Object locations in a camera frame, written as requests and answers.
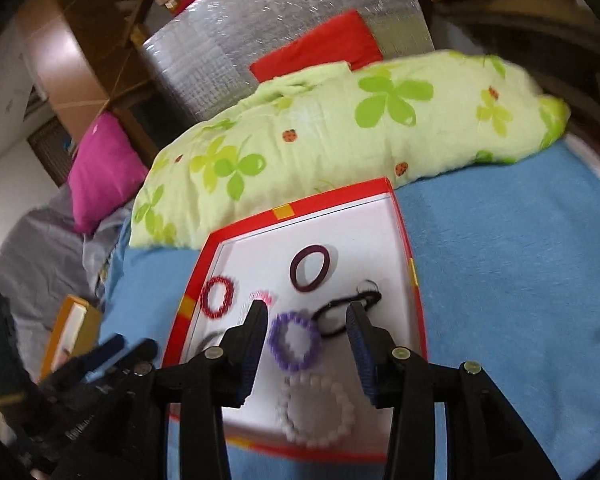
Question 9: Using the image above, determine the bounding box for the wooden chair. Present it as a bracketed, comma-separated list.
[105, 0, 191, 166]

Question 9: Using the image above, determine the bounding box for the white bead bracelet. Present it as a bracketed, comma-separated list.
[275, 373, 356, 449]

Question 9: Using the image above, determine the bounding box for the silver foil panel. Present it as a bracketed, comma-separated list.
[134, 0, 432, 127]

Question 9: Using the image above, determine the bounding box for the grey blanket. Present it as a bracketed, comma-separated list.
[0, 184, 133, 363]

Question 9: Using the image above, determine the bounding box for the red cushion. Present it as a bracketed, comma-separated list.
[249, 9, 384, 84]

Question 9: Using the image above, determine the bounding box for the black hair tie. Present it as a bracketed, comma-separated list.
[310, 282, 383, 339]

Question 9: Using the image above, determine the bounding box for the pink clear bead bracelet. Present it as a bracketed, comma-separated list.
[246, 289, 277, 312]

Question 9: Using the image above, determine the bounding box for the blue blanket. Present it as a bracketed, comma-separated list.
[97, 137, 600, 480]

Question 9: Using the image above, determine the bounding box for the maroon hair tie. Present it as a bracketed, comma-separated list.
[289, 244, 339, 294]

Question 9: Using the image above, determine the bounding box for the magenta pillow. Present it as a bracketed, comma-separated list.
[68, 111, 149, 235]

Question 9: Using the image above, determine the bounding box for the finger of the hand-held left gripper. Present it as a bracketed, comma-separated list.
[87, 338, 159, 381]
[65, 332, 127, 371]

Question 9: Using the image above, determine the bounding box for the red bead bracelet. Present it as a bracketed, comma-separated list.
[199, 274, 237, 320]

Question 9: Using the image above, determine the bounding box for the dark wicker basket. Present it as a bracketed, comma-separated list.
[26, 116, 82, 187]

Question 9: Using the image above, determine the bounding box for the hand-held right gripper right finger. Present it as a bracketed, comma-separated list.
[345, 301, 561, 480]

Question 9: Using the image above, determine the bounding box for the silver bangle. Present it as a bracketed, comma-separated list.
[196, 331, 227, 357]

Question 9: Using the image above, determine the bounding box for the brown cardboard sheet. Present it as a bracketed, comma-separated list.
[14, 0, 153, 133]

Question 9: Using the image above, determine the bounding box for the purple bead bracelet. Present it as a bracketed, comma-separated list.
[267, 311, 324, 373]

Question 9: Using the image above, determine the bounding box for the green floral pillow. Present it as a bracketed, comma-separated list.
[129, 49, 572, 252]

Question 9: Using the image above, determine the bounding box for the orange cardboard box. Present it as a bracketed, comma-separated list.
[39, 294, 104, 382]

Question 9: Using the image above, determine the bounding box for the red cardboard box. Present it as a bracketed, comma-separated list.
[161, 176, 429, 464]

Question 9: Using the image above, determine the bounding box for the silver ring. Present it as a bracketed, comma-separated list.
[356, 280, 382, 306]

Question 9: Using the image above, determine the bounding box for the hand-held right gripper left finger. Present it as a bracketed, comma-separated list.
[55, 301, 270, 480]

